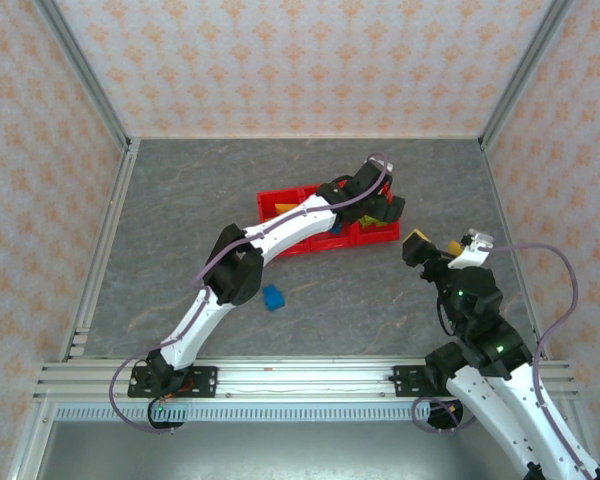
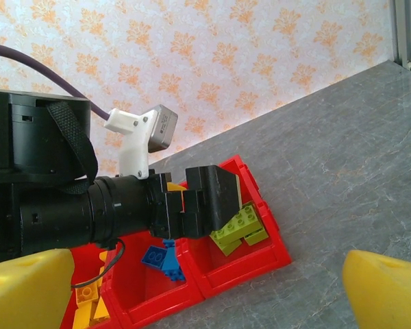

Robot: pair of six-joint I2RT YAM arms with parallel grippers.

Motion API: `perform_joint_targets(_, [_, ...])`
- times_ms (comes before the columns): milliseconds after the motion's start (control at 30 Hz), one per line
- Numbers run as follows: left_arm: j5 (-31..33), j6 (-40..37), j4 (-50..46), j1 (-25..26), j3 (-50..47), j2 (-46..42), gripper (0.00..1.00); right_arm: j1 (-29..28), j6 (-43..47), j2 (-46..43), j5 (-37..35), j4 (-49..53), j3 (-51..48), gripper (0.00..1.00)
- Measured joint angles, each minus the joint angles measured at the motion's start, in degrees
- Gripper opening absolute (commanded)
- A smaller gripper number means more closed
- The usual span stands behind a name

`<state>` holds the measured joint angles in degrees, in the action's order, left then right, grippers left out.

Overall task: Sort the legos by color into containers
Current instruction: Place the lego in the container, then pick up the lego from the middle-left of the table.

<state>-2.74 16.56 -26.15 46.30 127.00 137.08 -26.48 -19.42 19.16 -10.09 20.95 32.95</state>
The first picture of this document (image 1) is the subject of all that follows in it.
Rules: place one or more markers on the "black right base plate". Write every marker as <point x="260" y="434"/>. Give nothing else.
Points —
<point x="405" y="380"/>

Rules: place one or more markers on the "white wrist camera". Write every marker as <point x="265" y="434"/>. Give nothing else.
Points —
<point x="475" y="248"/>
<point x="382" y="163"/>

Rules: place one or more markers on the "aluminium frame post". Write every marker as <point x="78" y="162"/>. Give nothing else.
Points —
<point x="522" y="75"/>
<point x="86" y="75"/>

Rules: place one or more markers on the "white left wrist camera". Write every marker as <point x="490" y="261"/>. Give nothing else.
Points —
<point x="382" y="163"/>

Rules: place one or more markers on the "green lego brick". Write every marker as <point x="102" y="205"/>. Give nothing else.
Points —
<point x="367" y="220"/>

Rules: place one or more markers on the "blue lego brick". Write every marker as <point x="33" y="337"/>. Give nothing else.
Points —
<point x="273" y="297"/>
<point x="336" y="229"/>

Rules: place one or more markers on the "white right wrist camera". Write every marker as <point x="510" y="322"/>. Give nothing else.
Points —
<point x="475" y="248"/>

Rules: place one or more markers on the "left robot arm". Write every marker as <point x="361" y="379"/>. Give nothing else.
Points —
<point x="280" y="232"/>

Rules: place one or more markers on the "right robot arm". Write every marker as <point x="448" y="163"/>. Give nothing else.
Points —
<point x="510" y="415"/>

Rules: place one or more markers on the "aluminium mounting rail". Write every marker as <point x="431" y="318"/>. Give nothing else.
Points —
<point x="305" y="380"/>

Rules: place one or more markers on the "aluminium side rail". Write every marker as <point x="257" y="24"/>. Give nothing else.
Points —
<point x="105" y="240"/>
<point x="495" y="190"/>

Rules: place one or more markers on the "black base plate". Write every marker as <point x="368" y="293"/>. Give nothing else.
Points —
<point x="405" y="380"/>
<point x="205" y="382"/>

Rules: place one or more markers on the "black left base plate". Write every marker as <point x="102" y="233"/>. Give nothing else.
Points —
<point x="205" y="382"/>

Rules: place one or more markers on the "orange curved lego brick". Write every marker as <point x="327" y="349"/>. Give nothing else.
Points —
<point x="286" y="206"/>

